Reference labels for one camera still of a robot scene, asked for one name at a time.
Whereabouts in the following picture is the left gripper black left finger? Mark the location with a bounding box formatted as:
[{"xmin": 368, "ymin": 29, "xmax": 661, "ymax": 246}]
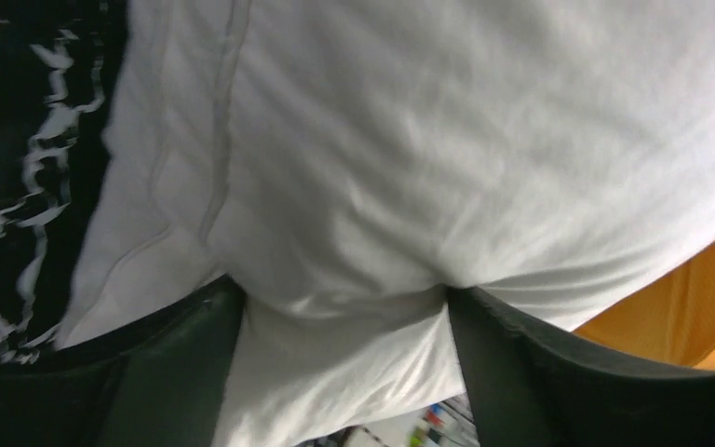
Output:
[{"xmin": 0, "ymin": 277, "xmax": 245, "ymax": 446}]

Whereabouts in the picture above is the orange printed pillowcase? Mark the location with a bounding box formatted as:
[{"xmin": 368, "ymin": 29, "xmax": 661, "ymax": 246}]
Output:
[{"xmin": 576, "ymin": 242, "xmax": 715, "ymax": 371}]

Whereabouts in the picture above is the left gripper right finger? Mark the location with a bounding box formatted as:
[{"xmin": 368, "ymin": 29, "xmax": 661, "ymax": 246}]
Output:
[{"xmin": 446, "ymin": 289, "xmax": 715, "ymax": 447}]

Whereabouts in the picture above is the white pillow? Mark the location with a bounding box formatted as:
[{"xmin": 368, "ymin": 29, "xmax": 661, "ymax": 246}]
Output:
[{"xmin": 56, "ymin": 1, "xmax": 715, "ymax": 446}]

